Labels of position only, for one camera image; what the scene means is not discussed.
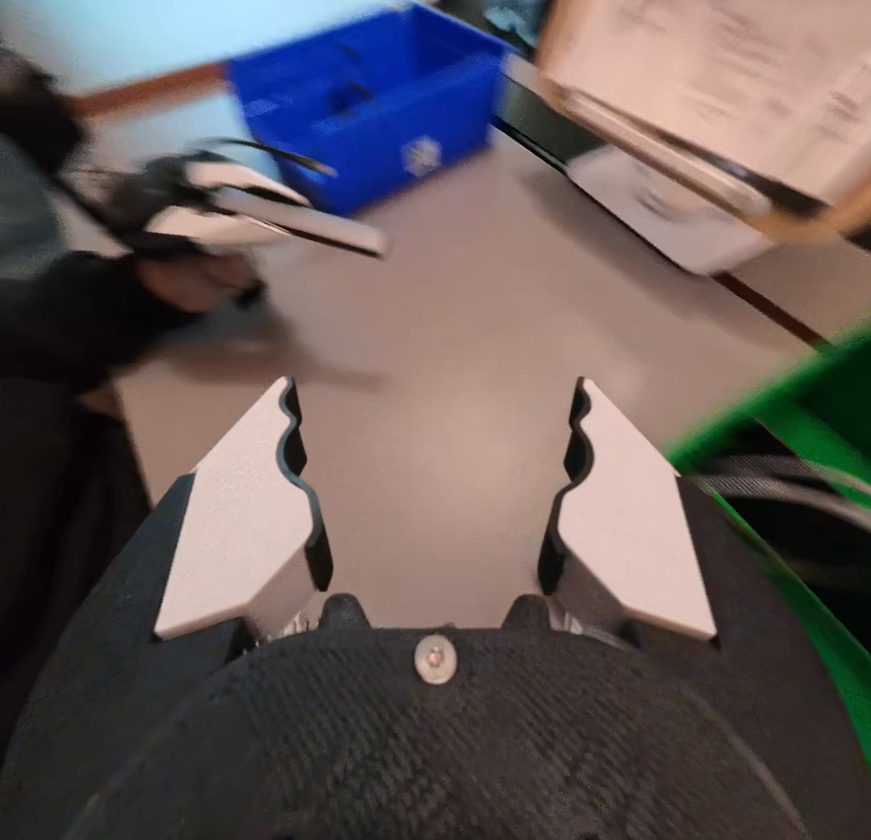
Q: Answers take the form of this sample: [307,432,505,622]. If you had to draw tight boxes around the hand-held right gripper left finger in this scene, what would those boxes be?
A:
[154,376,334,644]

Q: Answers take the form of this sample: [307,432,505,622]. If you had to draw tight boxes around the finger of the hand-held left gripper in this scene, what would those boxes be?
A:
[184,163,315,208]
[145,188,390,260]

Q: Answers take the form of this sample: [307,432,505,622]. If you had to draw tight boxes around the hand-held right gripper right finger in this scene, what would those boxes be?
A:
[538,376,719,644]

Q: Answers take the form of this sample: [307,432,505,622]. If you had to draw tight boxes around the blue plastic bin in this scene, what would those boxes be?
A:
[228,3,514,216]

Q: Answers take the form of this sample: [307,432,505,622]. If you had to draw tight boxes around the grey braided USB cable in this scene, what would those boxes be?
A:
[684,454,871,514]

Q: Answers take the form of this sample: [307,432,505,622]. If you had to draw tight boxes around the green plastic bin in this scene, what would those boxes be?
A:
[663,330,871,752]

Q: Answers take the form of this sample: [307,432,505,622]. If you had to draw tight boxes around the person's left forearm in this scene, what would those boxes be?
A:
[0,248,198,385]

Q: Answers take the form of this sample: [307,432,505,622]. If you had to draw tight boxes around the grey desk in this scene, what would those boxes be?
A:
[68,54,827,631]

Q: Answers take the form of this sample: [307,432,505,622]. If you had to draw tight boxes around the person's left hand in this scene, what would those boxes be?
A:
[138,250,264,315]

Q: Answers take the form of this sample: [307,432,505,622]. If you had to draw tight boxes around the person's black clothing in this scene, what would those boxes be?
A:
[0,377,152,718]

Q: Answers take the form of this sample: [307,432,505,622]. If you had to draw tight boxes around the wooden document stand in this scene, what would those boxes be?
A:
[500,0,871,276]

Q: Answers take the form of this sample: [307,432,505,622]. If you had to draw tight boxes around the printed instruction sheet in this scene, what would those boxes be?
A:
[565,0,871,201]

